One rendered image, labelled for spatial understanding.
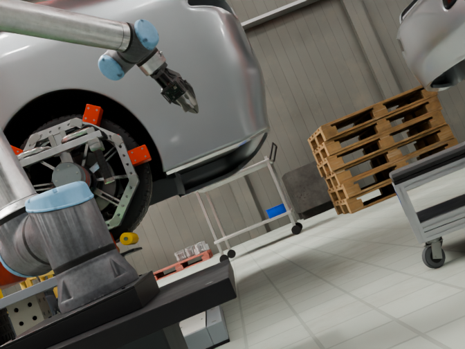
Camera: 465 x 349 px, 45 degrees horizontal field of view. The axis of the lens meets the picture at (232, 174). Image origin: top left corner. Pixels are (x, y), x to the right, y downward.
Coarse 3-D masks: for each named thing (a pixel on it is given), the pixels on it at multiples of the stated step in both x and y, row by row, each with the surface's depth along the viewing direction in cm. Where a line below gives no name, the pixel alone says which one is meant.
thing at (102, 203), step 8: (80, 152) 282; (80, 160) 281; (88, 160) 282; (112, 168) 282; (104, 184) 281; (112, 184) 281; (112, 192) 280; (96, 200) 280; (104, 200) 280; (112, 200) 282; (104, 208) 281
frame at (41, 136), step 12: (72, 120) 263; (36, 132) 262; (48, 132) 262; (108, 132) 263; (36, 144) 262; (120, 144) 263; (120, 156) 262; (132, 168) 262; (132, 180) 261; (132, 192) 261; (120, 204) 260; (120, 216) 259; (108, 228) 259
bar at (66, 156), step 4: (56, 136) 263; (60, 136) 263; (56, 140) 262; (60, 140) 262; (60, 144) 262; (64, 152) 262; (68, 152) 262; (60, 156) 262; (64, 156) 262; (68, 156) 262; (64, 160) 262; (68, 160) 262; (72, 160) 262
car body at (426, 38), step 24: (432, 0) 355; (456, 0) 338; (408, 24) 394; (432, 24) 363; (456, 24) 343; (408, 48) 408; (432, 48) 375; (456, 48) 355; (432, 72) 396; (456, 72) 443
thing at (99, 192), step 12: (72, 132) 271; (48, 144) 272; (108, 144) 292; (84, 156) 272; (36, 168) 277; (96, 168) 272; (36, 180) 281; (96, 180) 271; (36, 192) 280; (96, 192) 271
